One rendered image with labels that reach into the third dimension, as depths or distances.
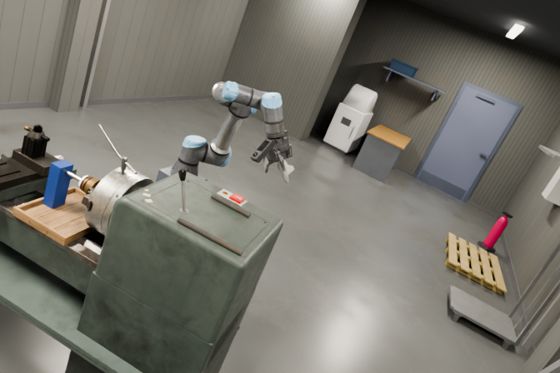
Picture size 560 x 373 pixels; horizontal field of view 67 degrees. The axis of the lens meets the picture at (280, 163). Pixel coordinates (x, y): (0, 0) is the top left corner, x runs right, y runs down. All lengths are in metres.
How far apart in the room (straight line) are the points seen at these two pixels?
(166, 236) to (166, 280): 0.18
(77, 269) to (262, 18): 7.00
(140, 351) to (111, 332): 0.15
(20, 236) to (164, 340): 0.85
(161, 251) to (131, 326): 0.40
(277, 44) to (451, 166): 4.26
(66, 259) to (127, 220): 0.47
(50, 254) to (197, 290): 0.78
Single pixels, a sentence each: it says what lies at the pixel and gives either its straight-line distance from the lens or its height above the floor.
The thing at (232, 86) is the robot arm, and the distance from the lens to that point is 1.68.
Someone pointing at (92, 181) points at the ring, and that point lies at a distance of 2.10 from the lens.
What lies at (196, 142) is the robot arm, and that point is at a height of 1.32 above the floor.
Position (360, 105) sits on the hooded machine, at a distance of 8.44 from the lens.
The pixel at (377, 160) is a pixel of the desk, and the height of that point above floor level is 0.34.
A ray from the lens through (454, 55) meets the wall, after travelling 9.13.
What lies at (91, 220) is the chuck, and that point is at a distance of 1.98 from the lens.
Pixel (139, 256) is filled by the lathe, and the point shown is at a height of 1.06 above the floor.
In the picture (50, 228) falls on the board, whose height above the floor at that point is 0.91.
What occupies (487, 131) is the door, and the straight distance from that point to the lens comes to 9.12.
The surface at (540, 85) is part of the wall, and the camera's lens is 9.20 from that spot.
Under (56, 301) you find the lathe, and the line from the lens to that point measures 2.31.
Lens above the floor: 2.12
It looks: 19 degrees down
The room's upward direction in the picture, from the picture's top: 22 degrees clockwise
